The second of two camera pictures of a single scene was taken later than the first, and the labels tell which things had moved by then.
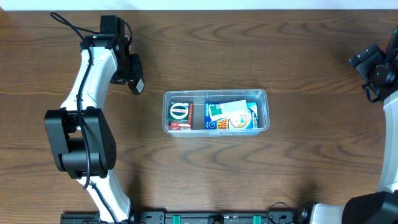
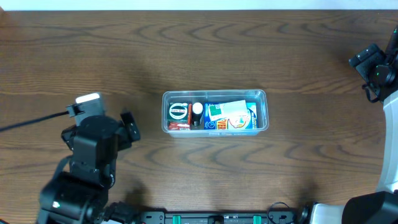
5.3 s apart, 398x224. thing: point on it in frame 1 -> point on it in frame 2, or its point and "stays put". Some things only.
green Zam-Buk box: x=179 y=112 stays put
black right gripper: x=364 y=62 stays put
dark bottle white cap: x=136 y=82 -> x=198 y=113
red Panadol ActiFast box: x=184 y=125 stays put
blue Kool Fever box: x=250 y=122 stays put
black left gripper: x=135 y=73 -> x=131 y=126
